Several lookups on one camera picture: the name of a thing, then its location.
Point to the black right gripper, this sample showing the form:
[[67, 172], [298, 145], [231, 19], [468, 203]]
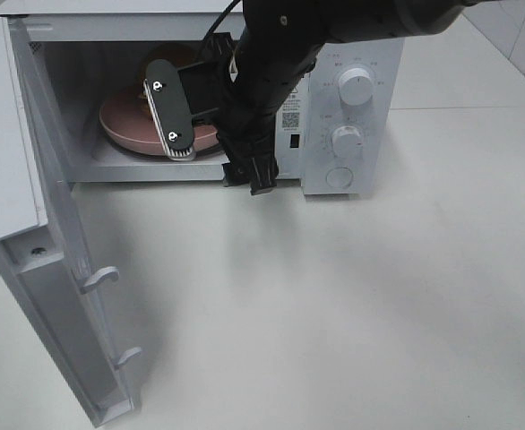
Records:
[[268, 69]]

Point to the round white door button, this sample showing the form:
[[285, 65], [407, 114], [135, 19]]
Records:
[[339, 178]]

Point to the white timer knob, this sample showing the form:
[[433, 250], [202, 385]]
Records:
[[347, 141]]

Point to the pink round plate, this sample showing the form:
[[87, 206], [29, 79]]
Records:
[[127, 120]]

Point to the burger with lettuce and cheese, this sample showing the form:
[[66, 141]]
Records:
[[178, 54]]

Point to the white microwave door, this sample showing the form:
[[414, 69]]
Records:
[[44, 258]]

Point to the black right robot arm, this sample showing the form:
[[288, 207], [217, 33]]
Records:
[[342, 22]]

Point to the white warning label sticker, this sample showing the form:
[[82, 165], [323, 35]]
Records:
[[290, 111]]

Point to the white microwave oven body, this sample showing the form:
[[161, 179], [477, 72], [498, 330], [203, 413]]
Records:
[[67, 73]]

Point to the upper white power knob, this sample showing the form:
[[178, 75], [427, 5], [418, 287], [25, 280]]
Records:
[[356, 86]]

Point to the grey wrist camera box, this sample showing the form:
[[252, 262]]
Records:
[[178, 98]]

